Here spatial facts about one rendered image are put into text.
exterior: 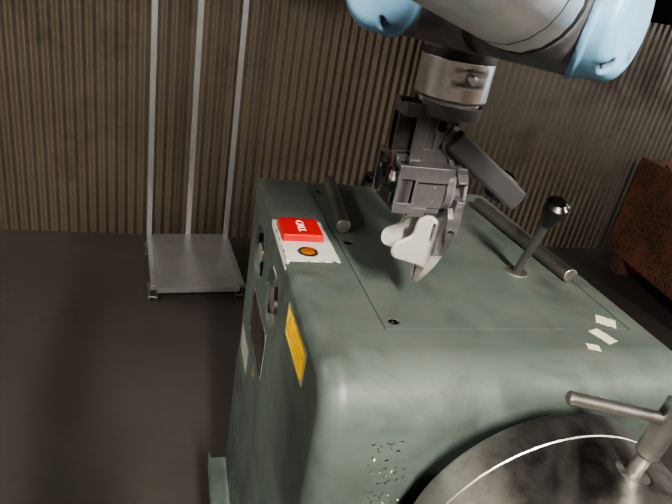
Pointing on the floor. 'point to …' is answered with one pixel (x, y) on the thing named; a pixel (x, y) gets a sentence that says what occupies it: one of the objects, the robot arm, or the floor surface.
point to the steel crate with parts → (646, 227)
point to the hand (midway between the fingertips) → (422, 270)
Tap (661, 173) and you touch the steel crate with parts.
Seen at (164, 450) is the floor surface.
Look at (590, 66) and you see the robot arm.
